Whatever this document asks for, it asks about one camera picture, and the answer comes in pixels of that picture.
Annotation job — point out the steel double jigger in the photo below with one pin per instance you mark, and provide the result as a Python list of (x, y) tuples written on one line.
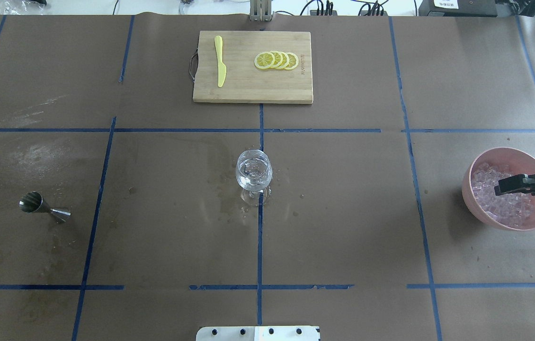
[(33, 202)]

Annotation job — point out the pink bowl with ice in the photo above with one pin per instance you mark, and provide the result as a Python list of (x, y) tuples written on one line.
[(511, 212)]

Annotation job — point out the clear wine glass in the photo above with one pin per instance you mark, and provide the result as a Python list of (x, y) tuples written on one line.
[(254, 174)]

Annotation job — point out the lemon slice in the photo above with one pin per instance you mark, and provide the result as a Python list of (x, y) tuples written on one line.
[(293, 61), (284, 60), (278, 59)]

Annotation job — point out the black power strip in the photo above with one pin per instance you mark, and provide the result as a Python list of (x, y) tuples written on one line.
[(320, 8)]

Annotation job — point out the lemon slice nearest board edge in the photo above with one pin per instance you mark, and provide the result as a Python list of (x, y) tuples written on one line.
[(265, 60)]

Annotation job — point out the bamboo cutting board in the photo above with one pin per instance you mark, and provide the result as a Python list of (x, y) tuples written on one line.
[(244, 82)]

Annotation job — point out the yellow plastic knife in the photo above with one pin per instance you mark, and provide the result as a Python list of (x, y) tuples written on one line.
[(221, 67)]

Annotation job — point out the clear plastic bag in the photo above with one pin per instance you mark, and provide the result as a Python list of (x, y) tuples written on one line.
[(22, 7)]

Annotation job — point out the aluminium frame post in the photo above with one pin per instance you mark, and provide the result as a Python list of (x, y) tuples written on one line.
[(261, 11)]

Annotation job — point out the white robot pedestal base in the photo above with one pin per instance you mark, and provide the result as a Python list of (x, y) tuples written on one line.
[(259, 333)]

